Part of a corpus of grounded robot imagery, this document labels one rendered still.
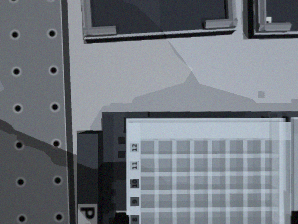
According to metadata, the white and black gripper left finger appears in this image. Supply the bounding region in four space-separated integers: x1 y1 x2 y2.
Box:
113 212 129 224

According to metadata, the grey well plate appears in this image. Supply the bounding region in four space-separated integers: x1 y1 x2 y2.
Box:
291 117 298 211
126 118 291 224

